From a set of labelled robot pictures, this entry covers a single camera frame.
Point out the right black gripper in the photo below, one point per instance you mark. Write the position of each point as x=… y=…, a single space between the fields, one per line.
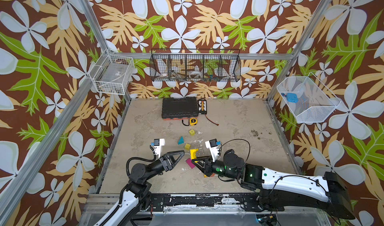
x=207 y=166

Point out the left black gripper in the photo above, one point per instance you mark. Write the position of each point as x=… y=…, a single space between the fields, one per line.
x=164 y=163

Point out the magenta block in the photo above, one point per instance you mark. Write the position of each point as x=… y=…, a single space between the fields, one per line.
x=190 y=164

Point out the yellow arch block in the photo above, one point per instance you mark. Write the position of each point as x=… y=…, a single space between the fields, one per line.
x=193 y=153

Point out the olive small cube block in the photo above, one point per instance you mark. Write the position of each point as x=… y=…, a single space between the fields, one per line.
x=192 y=132

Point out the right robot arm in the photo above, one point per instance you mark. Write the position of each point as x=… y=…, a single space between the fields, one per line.
x=277 y=190

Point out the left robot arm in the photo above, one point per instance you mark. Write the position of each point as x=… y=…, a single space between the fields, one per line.
x=135 y=195

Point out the teal triangle block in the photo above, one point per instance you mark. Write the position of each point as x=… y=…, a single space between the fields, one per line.
x=181 y=141

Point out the yellow tape measure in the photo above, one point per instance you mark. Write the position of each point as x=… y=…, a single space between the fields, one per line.
x=193 y=121

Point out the black tool case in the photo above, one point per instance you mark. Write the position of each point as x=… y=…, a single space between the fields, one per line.
x=179 y=108

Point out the black battery holder box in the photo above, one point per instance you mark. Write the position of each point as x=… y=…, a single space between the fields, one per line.
x=202 y=106

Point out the blue object in basket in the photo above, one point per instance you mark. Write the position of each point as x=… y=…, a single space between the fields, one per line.
x=292 y=98

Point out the white mesh basket right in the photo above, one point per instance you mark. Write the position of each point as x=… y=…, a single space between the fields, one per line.
x=316 y=101

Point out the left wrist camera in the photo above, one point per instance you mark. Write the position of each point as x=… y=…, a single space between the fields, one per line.
x=157 y=147

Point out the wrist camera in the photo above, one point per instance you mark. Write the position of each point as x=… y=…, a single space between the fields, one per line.
x=157 y=147
x=214 y=147

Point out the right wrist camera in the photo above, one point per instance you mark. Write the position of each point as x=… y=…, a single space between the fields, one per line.
x=214 y=147

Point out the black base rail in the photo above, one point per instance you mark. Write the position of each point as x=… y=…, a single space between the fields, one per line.
x=249 y=202

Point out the black wire basket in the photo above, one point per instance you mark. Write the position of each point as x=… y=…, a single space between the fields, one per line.
x=208 y=65

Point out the white wire basket left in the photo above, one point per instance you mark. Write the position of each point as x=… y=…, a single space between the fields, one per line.
x=111 y=74

